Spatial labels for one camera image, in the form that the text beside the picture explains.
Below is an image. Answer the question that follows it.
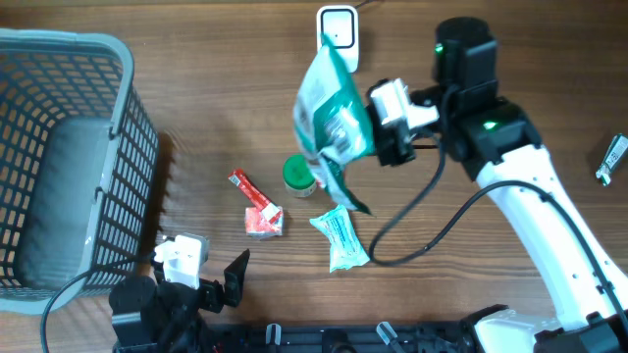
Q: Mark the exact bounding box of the long red sachet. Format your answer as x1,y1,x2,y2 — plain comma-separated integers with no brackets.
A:
229,169,283,224

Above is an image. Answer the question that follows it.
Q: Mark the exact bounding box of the red tissue box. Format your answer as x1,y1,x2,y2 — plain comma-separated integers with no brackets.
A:
244,207,284,239

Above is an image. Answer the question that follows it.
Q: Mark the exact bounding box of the mint tissue pack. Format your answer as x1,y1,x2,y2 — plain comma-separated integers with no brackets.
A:
309,205,370,273

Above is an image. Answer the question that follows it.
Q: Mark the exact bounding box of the green 3M gloves packet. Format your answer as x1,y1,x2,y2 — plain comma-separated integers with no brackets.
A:
293,34,375,214

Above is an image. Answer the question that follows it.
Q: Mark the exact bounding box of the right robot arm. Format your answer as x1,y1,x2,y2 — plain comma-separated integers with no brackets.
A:
367,17,627,352

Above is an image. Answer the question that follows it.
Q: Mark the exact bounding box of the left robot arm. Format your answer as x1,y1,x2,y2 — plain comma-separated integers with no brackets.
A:
109,249,250,352

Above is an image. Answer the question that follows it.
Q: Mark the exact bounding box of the grey plastic mesh basket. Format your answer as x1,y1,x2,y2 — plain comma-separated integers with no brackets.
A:
1,28,159,316

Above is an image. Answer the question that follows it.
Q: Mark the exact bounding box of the chicken seasoning jar green lid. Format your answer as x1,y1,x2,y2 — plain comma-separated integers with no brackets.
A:
283,154,317,198

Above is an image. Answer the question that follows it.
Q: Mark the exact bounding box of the black left camera cable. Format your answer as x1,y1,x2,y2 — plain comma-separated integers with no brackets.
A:
39,254,158,353

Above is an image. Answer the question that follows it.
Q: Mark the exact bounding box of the small green white box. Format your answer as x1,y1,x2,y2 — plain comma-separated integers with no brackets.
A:
596,133,627,186

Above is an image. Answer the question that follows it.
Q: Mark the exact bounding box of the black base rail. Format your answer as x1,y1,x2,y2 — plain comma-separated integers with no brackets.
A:
116,321,472,353

